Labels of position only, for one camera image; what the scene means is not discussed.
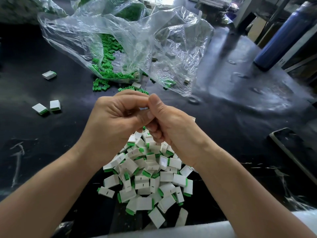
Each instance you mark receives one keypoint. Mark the person's right hand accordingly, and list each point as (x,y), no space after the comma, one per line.
(178,131)

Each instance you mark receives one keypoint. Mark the person's left hand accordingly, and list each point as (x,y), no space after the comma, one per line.
(111,126)

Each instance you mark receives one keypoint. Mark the pile of assembled white-green pieces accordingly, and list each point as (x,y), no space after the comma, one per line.
(148,176)

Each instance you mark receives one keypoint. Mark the assembled white-green part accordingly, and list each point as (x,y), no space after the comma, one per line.
(106,191)
(40,109)
(49,74)
(55,105)

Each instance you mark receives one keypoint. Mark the pile of green clips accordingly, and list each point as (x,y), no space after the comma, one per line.
(109,59)

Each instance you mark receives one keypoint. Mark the person's right forearm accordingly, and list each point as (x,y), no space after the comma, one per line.
(260,198)

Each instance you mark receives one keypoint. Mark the person's left forearm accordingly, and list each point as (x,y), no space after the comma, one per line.
(42,198)

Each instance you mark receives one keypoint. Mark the clear plastic bag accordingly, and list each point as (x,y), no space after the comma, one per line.
(186,33)

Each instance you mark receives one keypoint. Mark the black smartphone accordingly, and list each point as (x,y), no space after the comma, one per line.
(293,155)

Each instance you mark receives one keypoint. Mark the plastic bag full of green pieces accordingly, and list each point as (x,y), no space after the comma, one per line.
(124,5)

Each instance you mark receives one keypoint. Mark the brown cardboard box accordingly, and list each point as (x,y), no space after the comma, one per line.
(257,28)

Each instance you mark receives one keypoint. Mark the grey machine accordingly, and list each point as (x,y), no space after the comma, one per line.
(214,2)

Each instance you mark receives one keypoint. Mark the blue cylinder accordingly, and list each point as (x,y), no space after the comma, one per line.
(285,37)

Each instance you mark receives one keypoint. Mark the large bag of assembled pieces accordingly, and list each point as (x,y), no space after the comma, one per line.
(24,6)

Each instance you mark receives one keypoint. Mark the white metal frame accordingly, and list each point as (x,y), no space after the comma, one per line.
(245,6)

